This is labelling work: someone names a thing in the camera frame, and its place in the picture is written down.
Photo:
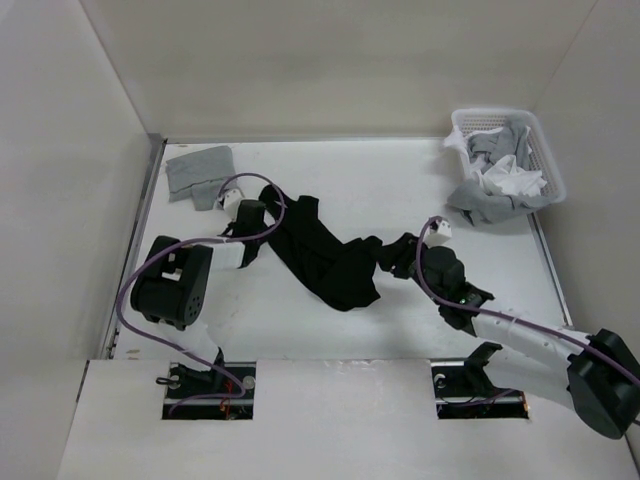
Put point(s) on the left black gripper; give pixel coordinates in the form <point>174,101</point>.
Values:
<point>230,225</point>

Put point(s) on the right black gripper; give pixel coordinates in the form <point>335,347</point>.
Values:
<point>398,255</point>

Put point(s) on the black tank top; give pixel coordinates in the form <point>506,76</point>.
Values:
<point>340,274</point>

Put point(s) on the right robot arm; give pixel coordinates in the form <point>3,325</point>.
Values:
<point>596,376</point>

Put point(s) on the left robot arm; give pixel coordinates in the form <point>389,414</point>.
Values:
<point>170,293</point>

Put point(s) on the folded grey tank top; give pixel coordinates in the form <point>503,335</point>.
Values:
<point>199,176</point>

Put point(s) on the grey tank top in basket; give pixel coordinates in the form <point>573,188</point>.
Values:
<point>478,207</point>

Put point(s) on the white tank top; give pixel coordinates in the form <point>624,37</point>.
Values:
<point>498,160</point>

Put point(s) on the white plastic basket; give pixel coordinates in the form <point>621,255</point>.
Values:
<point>482,119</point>

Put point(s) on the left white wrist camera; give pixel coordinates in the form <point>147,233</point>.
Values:
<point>229,201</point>

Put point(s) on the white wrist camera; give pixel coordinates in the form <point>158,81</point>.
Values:
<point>229,201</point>
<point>438,232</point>

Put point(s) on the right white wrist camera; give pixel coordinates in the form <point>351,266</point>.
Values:
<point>438,232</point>

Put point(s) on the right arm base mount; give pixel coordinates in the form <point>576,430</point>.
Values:
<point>463,390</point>

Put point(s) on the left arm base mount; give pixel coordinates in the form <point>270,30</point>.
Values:
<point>209,395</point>

